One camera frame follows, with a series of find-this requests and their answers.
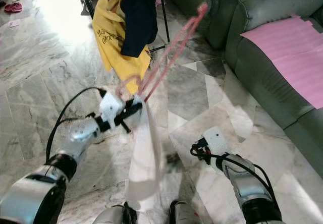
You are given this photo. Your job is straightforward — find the pink mat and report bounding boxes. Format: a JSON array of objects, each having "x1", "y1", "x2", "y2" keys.
[{"x1": 240, "y1": 15, "x2": 323, "y2": 109}]

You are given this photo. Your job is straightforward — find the black clothes rack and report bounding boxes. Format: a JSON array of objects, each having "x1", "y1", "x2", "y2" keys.
[{"x1": 78, "y1": 0, "x2": 171, "y2": 53}]

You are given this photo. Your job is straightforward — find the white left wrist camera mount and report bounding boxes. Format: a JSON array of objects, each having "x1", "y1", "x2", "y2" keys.
[{"x1": 100, "y1": 92, "x2": 125, "y2": 125}]

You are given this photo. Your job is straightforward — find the white garment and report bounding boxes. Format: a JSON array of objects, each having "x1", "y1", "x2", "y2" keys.
[{"x1": 125, "y1": 100, "x2": 166, "y2": 213}]

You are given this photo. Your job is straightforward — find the red slipper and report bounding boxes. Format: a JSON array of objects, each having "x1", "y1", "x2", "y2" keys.
[{"x1": 4, "y1": 2, "x2": 24, "y2": 14}]

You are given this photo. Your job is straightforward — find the yellow shirt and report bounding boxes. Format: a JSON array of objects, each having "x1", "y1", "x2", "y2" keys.
[{"x1": 93, "y1": 0, "x2": 152, "y2": 95}]

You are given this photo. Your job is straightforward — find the dark navy garment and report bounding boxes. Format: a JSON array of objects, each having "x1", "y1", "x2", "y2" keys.
[{"x1": 120, "y1": 0, "x2": 159, "y2": 59}]

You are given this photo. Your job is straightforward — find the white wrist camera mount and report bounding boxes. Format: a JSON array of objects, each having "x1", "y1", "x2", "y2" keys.
[
  {"x1": 204, "y1": 127, "x2": 231, "y2": 156},
  {"x1": 100, "y1": 92, "x2": 125, "y2": 125}
]

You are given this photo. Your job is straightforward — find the red plastic clothes hanger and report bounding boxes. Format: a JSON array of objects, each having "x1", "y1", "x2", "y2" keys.
[{"x1": 115, "y1": 2, "x2": 209, "y2": 103}]

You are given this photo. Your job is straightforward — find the grey green leather sofa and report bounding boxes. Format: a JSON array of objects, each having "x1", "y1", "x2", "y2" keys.
[{"x1": 160, "y1": 0, "x2": 323, "y2": 165}]

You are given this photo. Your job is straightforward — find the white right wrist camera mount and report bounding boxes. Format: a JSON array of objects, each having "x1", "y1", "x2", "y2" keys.
[{"x1": 204, "y1": 127, "x2": 231, "y2": 156}]

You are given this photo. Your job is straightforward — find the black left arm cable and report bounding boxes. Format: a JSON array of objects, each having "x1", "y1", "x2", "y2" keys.
[{"x1": 45, "y1": 87, "x2": 107, "y2": 162}]

